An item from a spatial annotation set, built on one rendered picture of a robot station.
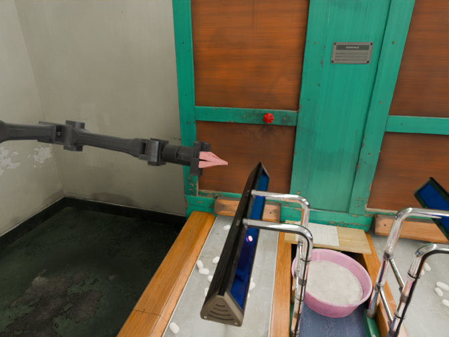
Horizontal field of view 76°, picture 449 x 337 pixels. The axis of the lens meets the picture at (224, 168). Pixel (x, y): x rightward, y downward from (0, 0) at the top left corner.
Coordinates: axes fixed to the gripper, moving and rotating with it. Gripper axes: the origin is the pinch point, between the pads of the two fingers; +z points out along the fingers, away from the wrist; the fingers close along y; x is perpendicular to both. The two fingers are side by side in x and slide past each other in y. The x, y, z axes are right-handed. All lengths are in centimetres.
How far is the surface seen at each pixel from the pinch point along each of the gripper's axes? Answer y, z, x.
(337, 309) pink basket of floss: 41, 38, -19
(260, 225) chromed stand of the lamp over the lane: 12.2, 15.9, 10.8
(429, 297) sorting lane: 35, 65, -35
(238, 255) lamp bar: 16.7, 14.3, 20.5
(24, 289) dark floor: 112, -148, -46
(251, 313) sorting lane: 45.5, 13.3, -7.3
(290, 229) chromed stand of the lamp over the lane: 11.6, 22.8, 9.5
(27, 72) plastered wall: -37, -215, -82
